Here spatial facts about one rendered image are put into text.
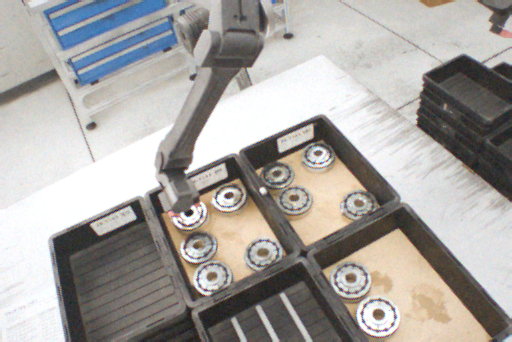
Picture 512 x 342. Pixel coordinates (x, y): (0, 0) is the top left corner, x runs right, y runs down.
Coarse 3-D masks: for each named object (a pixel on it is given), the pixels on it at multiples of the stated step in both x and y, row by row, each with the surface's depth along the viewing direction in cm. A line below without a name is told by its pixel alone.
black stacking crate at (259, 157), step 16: (320, 128) 135; (272, 144) 129; (304, 144) 136; (336, 144) 130; (256, 160) 131; (272, 160) 134; (352, 160) 124; (368, 176) 118; (368, 192) 122; (384, 192) 113; (288, 224) 108; (304, 256) 107
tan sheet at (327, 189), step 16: (288, 160) 135; (336, 160) 132; (304, 176) 129; (320, 176) 129; (336, 176) 128; (352, 176) 127; (320, 192) 125; (336, 192) 124; (320, 208) 121; (336, 208) 120; (304, 224) 118; (320, 224) 117; (336, 224) 117; (304, 240) 115
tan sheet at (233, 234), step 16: (208, 208) 126; (256, 208) 124; (208, 224) 122; (224, 224) 122; (240, 224) 121; (256, 224) 120; (176, 240) 120; (224, 240) 118; (240, 240) 117; (224, 256) 115; (240, 256) 114; (192, 272) 113; (240, 272) 111
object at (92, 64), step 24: (72, 0) 234; (96, 0) 240; (120, 0) 248; (144, 0) 256; (72, 24) 242; (96, 24) 250; (120, 24) 258; (168, 24) 275; (96, 48) 258; (120, 48) 268; (144, 48) 277; (96, 72) 270
